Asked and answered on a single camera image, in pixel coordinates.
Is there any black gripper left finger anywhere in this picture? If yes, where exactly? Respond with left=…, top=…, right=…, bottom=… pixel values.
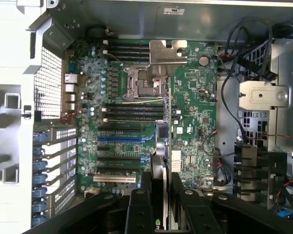
left=21, top=171, right=154, bottom=234

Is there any green motherboard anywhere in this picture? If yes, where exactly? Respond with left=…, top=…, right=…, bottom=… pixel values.
left=63, top=39, right=219, bottom=195

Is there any green graphics card black cooler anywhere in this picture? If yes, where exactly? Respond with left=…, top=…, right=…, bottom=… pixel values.
left=146, top=39, right=188, bottom=234

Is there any blue expansion slot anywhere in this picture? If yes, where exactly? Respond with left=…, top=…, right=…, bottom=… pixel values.
left=97, top=136, right=142, bottom=144

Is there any CPU socket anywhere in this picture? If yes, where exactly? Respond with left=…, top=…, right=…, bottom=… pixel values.
left=123, top=65, right=169, bottom=100

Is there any black grey PC case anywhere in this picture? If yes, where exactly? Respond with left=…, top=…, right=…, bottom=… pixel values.
left=0, top=0, right=293, bottom=234

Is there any white expansion slot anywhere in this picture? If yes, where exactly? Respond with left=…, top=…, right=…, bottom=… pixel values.
left=92, top=174, right=137, bottom=183

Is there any silver heatsink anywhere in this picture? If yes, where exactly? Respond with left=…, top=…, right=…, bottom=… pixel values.
left=170, top=150, right=182, bottom=173

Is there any silver metal bracket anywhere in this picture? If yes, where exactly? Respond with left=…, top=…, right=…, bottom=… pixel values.
left=239, top=80, right=291, bottom=109

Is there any black expansion slot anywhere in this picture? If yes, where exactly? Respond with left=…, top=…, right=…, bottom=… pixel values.
left=97, top=126, right=142, bottom=132

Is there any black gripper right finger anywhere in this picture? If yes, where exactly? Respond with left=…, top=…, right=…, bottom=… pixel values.
left=171, top=172, right=293, bottom=234

